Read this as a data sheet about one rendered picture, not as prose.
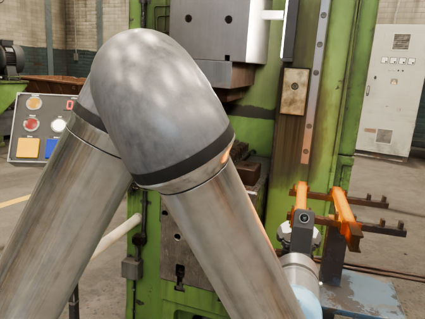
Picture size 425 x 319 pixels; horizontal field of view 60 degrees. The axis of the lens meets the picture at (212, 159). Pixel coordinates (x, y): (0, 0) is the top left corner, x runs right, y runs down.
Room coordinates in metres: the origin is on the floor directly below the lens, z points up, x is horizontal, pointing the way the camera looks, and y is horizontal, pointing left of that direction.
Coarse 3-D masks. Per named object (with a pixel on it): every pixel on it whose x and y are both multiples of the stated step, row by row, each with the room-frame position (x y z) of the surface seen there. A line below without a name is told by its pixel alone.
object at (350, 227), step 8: (336, 192) 1.11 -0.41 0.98; (336, 200) 1.05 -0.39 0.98; (344, 200) 1.05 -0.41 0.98; (336, 208) 1.03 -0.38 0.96; (344, 208) 0.98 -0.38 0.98; (344, 216) 0.92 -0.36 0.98; (352, 216) 0.92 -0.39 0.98; (344, 224) 0.87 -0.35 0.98; (352, 224) 0.85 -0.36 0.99; (360, 224) 0.86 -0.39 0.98; (344, 232) 0.86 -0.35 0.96; (352, 232) 0.80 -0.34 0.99; (360, 232) 0.80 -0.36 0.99; (352, 240) 0.80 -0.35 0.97; (352, 248) 0.79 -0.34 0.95
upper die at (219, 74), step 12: (204, 60) 1.38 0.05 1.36; (204, 72) 1.38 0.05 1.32; (216, 72) 1.36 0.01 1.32; (228, 72) 1.35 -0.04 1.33; (240, 72) 1.48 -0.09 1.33; (252, 72) 1.69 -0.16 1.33; (216, 84) 1.36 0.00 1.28; (228, 84) 1.35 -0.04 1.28; (240, 84) 1.49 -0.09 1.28; (252, 84) 1.71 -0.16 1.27
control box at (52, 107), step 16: (16, 96) 1.41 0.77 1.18; (32, 96) 1.42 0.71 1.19; (48, 96) 1.43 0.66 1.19; (64, 96) 1.44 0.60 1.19; (16, 112) 1.38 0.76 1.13; (32, 112) 1.39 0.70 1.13; (48, 112) 1.40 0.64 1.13; (64, 112) 1.41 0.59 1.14; (16, 128) 1.35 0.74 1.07; (48, 128) 1.37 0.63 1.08; (16, 144) 1.32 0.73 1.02; (16, 160) 1.29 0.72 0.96; (32, 160) 1.30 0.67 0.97
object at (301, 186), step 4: (300, 184) 1.18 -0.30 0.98; (304, 184) 1.18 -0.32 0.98; (300, 188) 1.14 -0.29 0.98; (304, 188) 1.14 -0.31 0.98; (300, 192) 1.09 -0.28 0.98; (304, 192) 1.09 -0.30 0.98; (300, 196) 1.06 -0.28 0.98; (304, 196) 1.06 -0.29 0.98; (296, 200) 1.02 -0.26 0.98; (300, 200) 1.02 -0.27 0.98; (304, 200) 1.03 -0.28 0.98; (296, 204) 0.98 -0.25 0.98; (300, 204) 0.99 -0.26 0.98; (304, 204) 0.99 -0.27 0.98; (296, 208) 0.96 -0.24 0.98; (300, 208) 0.96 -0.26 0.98; (304, 208) 0.96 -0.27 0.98; (292, 216) 0.89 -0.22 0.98; (292, 220) 0.89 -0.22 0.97
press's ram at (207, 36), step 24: (192, 0) 1.39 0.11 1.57; (216, 0) 1.37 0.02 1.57; (240, 0) 1.34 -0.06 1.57; (264, 0) 1.55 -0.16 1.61; (192, 24) 1.39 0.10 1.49; (216, 24) 1.37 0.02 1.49; (240, 24) 1.34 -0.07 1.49; (264, 24) 1.60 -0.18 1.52; (192, 48) 1.39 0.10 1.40; (216, 48) 1.36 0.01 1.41; (240, 48) 1.34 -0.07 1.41; (264, 48) 1.65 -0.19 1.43
